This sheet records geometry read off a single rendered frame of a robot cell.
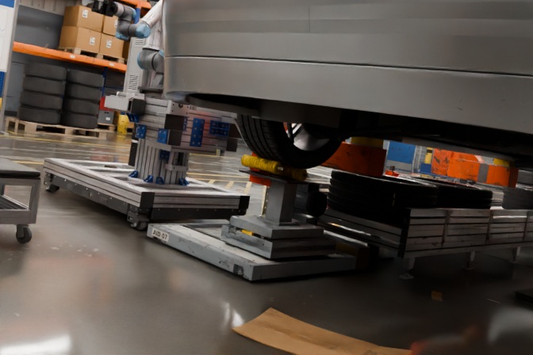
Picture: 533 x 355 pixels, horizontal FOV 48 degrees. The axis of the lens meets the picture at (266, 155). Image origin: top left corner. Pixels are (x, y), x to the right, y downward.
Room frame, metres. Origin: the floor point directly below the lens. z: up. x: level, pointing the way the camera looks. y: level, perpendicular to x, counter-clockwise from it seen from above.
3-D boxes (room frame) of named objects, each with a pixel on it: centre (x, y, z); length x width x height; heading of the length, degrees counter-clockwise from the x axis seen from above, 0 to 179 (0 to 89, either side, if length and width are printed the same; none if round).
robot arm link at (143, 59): (3.68, 0.79, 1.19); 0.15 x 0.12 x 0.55; 59
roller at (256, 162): (3.03, 0.02, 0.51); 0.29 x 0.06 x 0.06; 46
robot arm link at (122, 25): (3.44, 0.91, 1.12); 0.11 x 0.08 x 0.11; 59
